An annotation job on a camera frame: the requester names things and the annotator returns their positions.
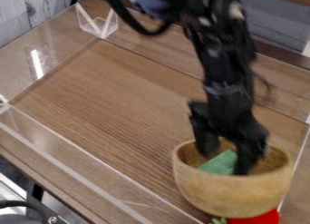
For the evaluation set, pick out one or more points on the red plush strawberry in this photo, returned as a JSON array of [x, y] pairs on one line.
[[268, 218]]

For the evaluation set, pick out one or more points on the brown wooden bowl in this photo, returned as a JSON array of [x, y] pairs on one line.
[[232, 196]]

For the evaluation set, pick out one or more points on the clear acrylic corner bracket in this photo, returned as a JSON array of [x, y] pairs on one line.
[[101, 27]]

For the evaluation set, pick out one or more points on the clear acrylic enclosure wall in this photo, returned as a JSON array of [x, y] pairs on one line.
[[96, 115]]

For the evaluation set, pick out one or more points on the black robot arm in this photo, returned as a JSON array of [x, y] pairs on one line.
[[216, 27]]

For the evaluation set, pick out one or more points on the black metal table leg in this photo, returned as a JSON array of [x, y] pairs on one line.
[[42, 212]]

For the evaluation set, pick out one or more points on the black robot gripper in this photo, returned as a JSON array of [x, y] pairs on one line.
[[225, 116]]

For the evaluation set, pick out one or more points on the green rectangular block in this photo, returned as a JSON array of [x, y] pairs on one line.
[[223, 164]]

